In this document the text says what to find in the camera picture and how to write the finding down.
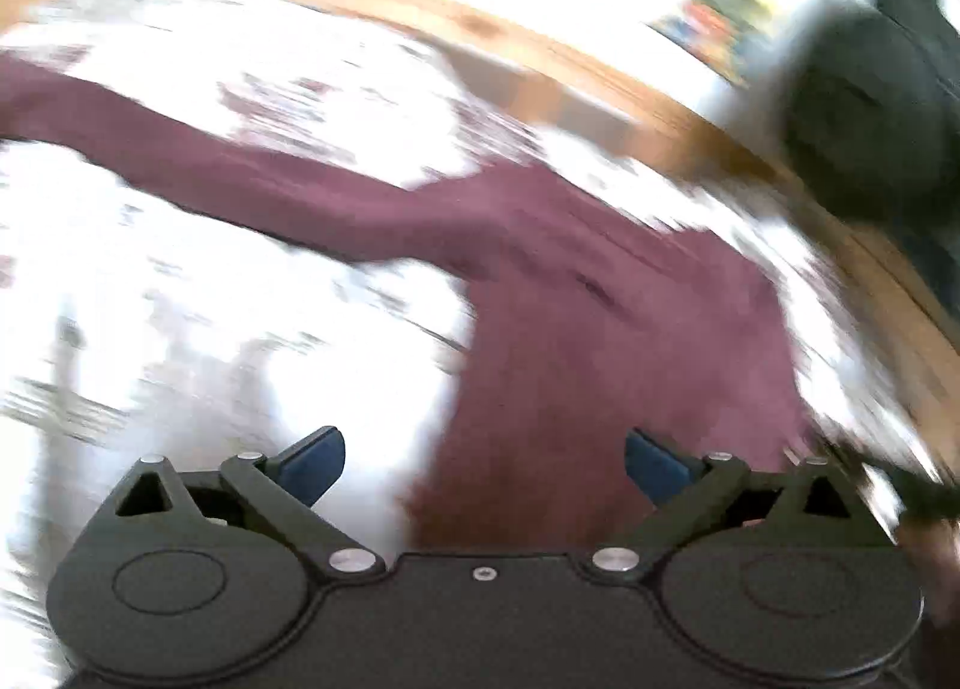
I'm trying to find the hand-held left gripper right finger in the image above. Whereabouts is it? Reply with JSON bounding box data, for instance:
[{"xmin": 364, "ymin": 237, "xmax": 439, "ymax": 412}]
[{"xmin": 589, "ymin": 428, "xmax": 877, "ymax": 577}]

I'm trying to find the wooden bed frame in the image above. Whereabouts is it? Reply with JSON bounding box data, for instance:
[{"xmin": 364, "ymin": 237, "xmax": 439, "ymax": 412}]
[{"xmin": 0, "ymin": 0, "xmax": 960, "ymax": 435}]

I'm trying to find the maroon garment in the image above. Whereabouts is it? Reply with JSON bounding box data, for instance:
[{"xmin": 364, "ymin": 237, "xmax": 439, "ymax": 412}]
[{"xmin": 0, "ymin": 52, "xmax": 826, "ymax": 555}]

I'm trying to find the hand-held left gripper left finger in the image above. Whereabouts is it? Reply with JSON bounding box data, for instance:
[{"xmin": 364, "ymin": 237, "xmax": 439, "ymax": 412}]
[{"xmin": 112, "ymin": 425, "xmax": 380, "ymax": 577}]

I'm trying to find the colourful printed cloth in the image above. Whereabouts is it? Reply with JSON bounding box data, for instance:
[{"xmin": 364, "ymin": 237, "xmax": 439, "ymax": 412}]
[{"xmin": 651, "ymin": 0, "xmax": 947, "ymax": 91}]

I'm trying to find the dark cloth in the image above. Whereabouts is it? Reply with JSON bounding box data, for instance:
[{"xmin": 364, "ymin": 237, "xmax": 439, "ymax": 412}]
[{"xmin": 780, "ymin": 0, "xmax": 960, "ymax": 330}]

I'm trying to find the floral patterned bedsheet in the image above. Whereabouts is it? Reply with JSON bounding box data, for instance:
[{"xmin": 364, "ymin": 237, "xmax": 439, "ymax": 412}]
[{"xmin": 0, "ymin": 0, "xmax": 947, "ymax": 689}]

